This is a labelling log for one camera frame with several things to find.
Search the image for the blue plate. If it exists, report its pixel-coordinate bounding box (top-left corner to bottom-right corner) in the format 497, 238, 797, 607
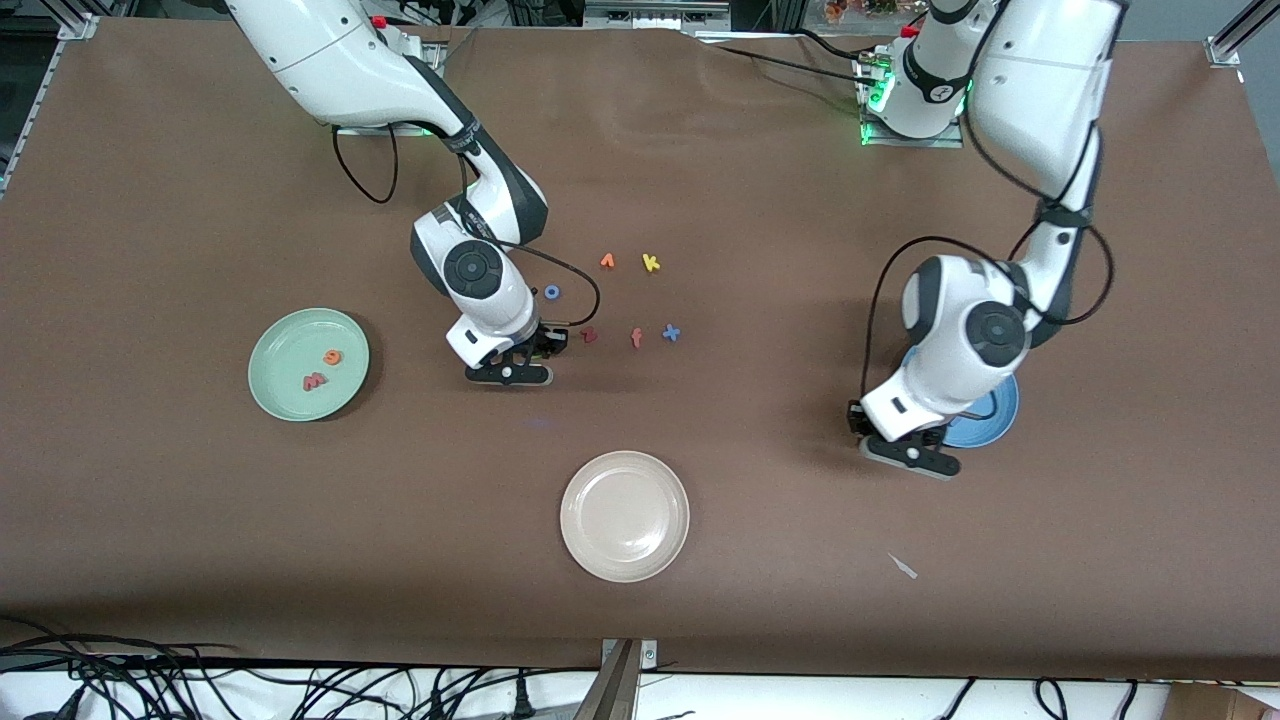
945, 372, 1021, 449

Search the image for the beige plate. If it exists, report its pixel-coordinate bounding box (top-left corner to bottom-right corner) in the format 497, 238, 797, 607
559, 450, 691, 584

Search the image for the green plate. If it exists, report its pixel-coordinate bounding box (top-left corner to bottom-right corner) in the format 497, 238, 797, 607
248, 307, 371, 423

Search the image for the grey metal box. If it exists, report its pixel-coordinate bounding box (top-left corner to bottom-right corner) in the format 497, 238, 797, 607
583, 0, 731, 29

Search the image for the cardboard box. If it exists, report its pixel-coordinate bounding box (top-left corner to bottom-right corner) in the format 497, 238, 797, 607
1165, 683, 1280, 720

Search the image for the long aluminium profile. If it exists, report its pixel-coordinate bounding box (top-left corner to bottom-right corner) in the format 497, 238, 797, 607
0, 0, 101, 196

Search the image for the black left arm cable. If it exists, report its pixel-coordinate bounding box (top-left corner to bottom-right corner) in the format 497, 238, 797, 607
860, 60, 1114, 401

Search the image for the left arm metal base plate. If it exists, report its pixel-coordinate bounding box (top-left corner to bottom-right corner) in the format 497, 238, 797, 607
860, 50, 966, 149

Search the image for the metal table bracket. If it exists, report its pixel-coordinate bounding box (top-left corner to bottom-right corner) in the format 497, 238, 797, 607
572, 638, 659, 720

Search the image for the black base power cable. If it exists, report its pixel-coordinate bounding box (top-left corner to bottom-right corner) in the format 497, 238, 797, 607
690, 28, 886, 86

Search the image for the black cable tangle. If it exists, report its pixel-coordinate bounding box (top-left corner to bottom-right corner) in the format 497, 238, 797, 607
0, 615, 601, 720

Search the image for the aluminium profile with bracket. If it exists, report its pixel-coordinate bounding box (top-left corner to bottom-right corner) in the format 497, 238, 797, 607
1205, 0, 1280, 69

